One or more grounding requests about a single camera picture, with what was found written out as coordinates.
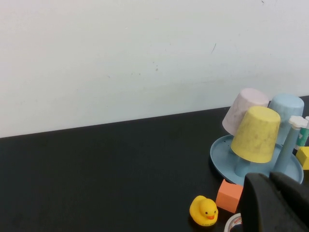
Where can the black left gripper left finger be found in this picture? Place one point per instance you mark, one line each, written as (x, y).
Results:
(260, 207)

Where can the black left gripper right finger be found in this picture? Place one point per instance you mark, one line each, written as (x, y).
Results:
(297, 205)

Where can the blue cup stand with pegs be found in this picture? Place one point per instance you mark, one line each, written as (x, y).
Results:
(223, 159)

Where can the yellow plastic cup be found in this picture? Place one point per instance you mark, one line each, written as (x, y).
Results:
(256, 135)

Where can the pale pink plastic cup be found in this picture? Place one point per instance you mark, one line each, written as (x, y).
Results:
(236, 113)

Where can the light blue plastic cup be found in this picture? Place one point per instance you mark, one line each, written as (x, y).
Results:
(288, 106)

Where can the white adhesive tape roll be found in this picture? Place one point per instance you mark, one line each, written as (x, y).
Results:
(233, 221)

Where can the orange foam cube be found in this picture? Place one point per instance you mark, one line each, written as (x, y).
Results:
(228, 197)

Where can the yellow foam cube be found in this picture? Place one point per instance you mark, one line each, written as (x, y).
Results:
(304, 155)

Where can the yellow rubber duck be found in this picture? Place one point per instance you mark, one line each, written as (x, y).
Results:
(202, 210)

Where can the white green glue stick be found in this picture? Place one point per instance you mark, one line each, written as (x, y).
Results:
(303, 135)

